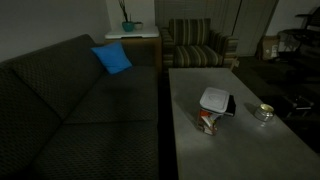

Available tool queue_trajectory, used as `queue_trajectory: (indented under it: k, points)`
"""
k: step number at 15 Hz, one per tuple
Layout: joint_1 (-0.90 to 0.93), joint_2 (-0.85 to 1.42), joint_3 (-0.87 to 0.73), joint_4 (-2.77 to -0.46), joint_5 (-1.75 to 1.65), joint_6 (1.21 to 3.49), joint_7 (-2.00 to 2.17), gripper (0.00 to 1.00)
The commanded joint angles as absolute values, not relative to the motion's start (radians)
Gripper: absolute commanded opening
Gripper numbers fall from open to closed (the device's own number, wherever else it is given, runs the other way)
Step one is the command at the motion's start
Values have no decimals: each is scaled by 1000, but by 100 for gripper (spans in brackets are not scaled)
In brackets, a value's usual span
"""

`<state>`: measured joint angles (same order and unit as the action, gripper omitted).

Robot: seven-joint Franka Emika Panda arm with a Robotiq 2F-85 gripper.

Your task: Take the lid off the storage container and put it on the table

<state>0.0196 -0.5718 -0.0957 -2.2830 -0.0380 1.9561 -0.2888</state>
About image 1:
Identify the white plastic container lid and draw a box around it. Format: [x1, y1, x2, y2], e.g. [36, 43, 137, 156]
[200, 87, 229, 113]

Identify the clear plastic storage container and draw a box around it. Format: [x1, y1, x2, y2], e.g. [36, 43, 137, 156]
[197, 109, 222, 135]

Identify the wooden side table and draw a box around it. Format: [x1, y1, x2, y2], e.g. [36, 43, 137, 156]
[120, 37, 162, 75]

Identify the striped armchair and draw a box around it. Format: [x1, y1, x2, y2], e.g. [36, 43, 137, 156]
[160, 18, 238, 72]

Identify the blue throw pillow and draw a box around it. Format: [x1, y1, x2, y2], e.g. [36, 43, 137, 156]
[91, 41, 132, 74]

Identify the white tray on side table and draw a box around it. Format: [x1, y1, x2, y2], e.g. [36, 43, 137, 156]
[105, 26, 159, 39]

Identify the small white bowl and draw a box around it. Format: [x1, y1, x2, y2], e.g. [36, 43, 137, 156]
[134, 22, 144, 30]

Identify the teal plant pot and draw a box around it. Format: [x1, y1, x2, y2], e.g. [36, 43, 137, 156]
[122, 22, 134, 32]

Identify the dark patterned sofa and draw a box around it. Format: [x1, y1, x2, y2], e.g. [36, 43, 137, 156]
[0, 34, 159, 180]

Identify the small metal tin can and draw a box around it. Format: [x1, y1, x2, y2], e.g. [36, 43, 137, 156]
[254, 104, 274, 122]

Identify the cardboard box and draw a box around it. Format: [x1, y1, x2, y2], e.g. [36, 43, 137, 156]
[257, 36, 280, 60]

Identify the black office chair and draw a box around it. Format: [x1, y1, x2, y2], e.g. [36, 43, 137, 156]
[278, 7, 320, 59]

